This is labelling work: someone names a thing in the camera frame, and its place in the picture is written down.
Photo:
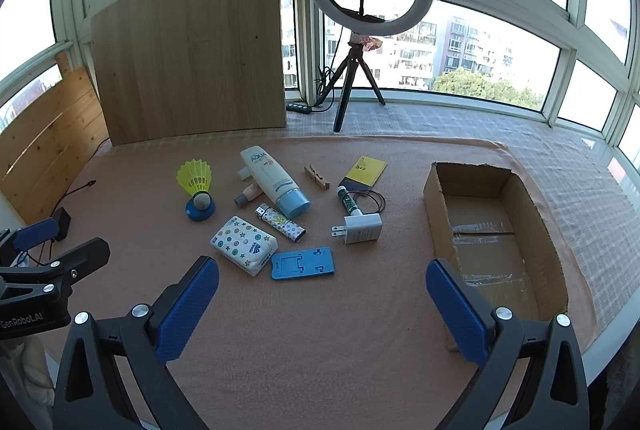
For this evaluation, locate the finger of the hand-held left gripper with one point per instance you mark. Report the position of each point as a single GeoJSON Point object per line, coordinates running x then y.
{"type": "Point", "coordinates": [35, 232]}
{"type": "Point", "coordinates": [82, 257]}

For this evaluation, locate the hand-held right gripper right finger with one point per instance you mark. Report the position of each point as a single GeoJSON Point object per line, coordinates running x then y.
{"type": "Point", "coordinates": [457, 315]}

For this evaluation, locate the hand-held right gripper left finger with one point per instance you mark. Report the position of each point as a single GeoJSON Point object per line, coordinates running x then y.
{"type": "Point", "coordinates": [190, 305]}

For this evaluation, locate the patterned tissue pack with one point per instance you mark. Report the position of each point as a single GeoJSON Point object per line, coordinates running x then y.
{"type": "Point", "coordinates": [243, 247]}

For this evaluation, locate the blue round lid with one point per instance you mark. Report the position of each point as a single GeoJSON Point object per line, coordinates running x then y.
{"type": "Point", "coordinates": [195, 212]}

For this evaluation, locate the blue phone stand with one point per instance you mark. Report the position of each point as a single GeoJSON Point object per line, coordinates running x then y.
{"type": "Point", "coordinates": [290, 266]}

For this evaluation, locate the cardboard box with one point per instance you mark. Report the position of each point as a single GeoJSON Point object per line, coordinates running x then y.
{"type": "Point", "coordinates": [530, 220]}

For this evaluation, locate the patterned lighter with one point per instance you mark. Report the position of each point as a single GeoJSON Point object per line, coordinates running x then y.
{"type": "Point", "coordinates": [280, 223]}

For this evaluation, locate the white wall charger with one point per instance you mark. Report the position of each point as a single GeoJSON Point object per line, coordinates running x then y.
{"type": "Point", "coordinates": [362, 230]}

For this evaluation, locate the small white cap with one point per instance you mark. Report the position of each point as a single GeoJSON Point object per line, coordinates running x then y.
{"type": "Point", "coordinates": [243, 171]}

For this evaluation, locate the white sunscreen tube blue cap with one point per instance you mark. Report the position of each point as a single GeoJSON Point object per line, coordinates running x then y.
{"type": "Point", "coordinates": [270, 177]}

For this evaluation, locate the person's left hand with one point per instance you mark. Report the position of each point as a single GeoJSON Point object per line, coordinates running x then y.
{"type": "Point", "coordinates": [27, 370]}

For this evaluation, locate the small black adapter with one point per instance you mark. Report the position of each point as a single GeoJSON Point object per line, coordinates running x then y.
{"type": "Point", "coordinates": [62, 222]}

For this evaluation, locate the pine wood panel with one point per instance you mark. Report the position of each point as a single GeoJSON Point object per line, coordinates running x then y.
{"type": "Point", "coordinates": [45, 144]}

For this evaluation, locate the small pink tube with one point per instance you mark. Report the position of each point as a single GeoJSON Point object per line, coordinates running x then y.
{"type": "Point", "coordinates": [248, 195]}

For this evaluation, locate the yellow shuttlecock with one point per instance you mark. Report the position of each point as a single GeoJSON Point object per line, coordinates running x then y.
{"type": "Point", "coordinates": [195, 177]}

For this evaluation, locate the green white lip balm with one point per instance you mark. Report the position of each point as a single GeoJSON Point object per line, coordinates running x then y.
{"type": "Point", "coordinates": [348, 202]}

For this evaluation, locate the yellow black ruler card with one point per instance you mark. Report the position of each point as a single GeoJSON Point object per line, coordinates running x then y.
{"type": "Point", "coordinates": [365, 169]}

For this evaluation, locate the wooden clothespin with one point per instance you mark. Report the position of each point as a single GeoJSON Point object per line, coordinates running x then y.
{"type": "Point", "coordinates": [316, 177]}

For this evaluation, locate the black power strip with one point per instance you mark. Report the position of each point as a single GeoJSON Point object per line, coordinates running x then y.
{"type": "Point", "coordinates": [298, 108]}

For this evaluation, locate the light wooden board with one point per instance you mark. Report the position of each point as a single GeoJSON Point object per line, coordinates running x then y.
{"type": "Point", "coordinates": [190, 49]}

